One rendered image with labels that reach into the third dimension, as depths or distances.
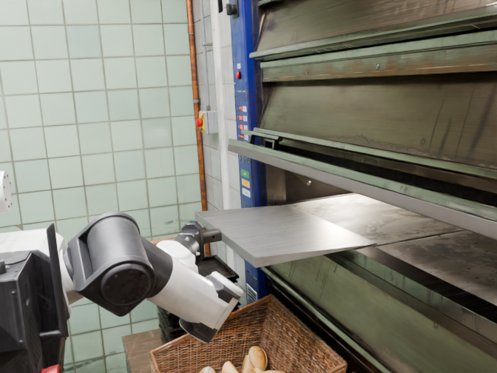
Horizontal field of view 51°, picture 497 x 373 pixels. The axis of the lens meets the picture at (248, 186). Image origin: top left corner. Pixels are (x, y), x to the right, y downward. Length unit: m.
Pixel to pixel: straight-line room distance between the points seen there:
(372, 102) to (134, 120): 1.62
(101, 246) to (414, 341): 0.76
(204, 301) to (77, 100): 1.82
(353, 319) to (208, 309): 0.59
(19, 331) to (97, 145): 1.98
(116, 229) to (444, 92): 0.68
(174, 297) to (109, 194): 1.81
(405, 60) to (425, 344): 0.63
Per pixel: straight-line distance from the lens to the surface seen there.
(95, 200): 2.74
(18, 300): 0.77
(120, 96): 2.70
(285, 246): 1.48
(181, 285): 0.97
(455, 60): 1.08
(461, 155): 1.04
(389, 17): 1.22
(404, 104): 1.22
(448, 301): 1.17
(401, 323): 1.36
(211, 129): 2.43
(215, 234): 1.55
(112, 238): 0.89
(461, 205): 0.87
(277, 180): 1.97
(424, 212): 0.93
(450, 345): 1.24
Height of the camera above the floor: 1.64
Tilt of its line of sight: 11 degrees down
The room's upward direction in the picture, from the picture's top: 3 degrees counter-clockwise
